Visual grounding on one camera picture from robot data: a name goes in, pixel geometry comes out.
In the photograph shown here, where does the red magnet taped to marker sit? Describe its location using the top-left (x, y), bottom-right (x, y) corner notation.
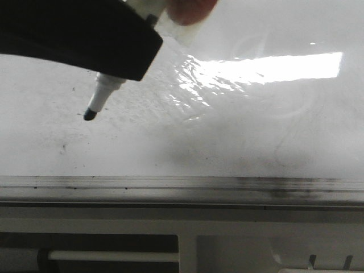
top-left (155, 0), bottom-right (220, 48)

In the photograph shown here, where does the white horizontal rod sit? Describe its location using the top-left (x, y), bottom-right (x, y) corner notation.
top-left (47, 250), bottom-right (179, 263)

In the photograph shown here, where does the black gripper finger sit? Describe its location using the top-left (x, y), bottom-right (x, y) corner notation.
top-left (1, 1), bottom-right (163, 81)

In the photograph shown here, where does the white whiteboard marker pen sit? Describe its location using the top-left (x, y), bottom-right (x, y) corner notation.
top-left (84, 0), bottom-right (167, 121)

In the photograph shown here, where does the white plastic base frame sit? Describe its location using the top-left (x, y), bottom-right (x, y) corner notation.
top-left (1, 206), bottom-right (363, 272)

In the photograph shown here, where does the white whiteboard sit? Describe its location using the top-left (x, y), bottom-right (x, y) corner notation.
top-left (1, 1), bottom-right (363, 206)

